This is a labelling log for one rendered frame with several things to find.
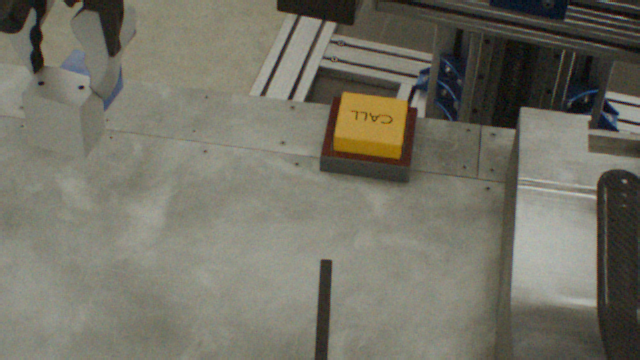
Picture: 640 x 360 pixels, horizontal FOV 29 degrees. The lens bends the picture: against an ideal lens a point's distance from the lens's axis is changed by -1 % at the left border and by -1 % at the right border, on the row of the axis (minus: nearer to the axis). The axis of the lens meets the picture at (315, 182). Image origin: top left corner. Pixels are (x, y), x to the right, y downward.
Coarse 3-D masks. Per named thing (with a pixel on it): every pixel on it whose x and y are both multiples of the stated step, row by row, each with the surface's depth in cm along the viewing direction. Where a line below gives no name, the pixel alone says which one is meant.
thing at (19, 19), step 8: (0, 0) 79; (8, 0) 79; (16, 0) 79; (24, 0) 80; (32, 0) 81; (0, 8) 79; (8, 8) 79; (16, 8) 80; (24, 8) 81; (0, 16) 79; (8, 16) 79; (16, 16) 80; (24, 16) 81; (0, 24) 80; (8, 24) 80; (16, 24) 80; (8, 32) 81; (16, 32) 81
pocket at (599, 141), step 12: (588, 120) 104; (588, 132) 105; (600, 132) 105; (612, 132) 105; (588, 144) 106; (600, 144) 106; (612, 144) 105; (624, 144) 105; (636, 144) 105; (624, 156) 105; (636, 156) 105
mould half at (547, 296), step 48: (528, 144) 102; (576, 144) 102; (528, 192) 98; (576, 192) 98; (528, 240) 95; (576, 240) 95; (528, 288) 92; (576, 288) 92; (528, 336) 86; (576, 336) 87
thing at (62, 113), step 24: (48, 72) 95; (72, 72) 95; (120, 72) 99; (24, 96) 94; (48, 96) 93; (72, 96) 93; (96, 96) 95; (48, 120) 95; (72, 120) 94; (96, 120) 96; (48, 144) 97; (72, 144) 96; (96, 144) 98
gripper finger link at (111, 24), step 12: (84, 0) 88; (96, 0) 87; (108, 0) 87; (120, 0) 88; (108, 12) 87; (120, 12) 89; (108, 24) 88; (120, 24) 89; (108, 36) 89; (108, 48) 90; (120, 48) 91
